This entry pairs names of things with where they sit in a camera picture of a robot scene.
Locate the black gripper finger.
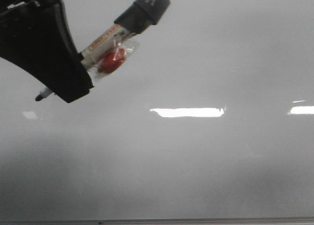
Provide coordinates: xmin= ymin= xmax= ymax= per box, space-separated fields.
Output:
xmin=0 ymin=0 xmax=93 ymax=103

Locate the black whiteboard marker pen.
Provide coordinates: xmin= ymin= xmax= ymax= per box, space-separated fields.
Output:
xmin=35 ymin=0 xmax=171 ymax=102

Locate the white glossy whiteboard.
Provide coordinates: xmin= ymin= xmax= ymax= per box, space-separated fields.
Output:
xmin=0 ymin=0 xmax=314 ymax=221

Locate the red item taped to marker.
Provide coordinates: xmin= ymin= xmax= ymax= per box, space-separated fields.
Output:
xmin=87 ymin=38 xmax=140 ymax=82

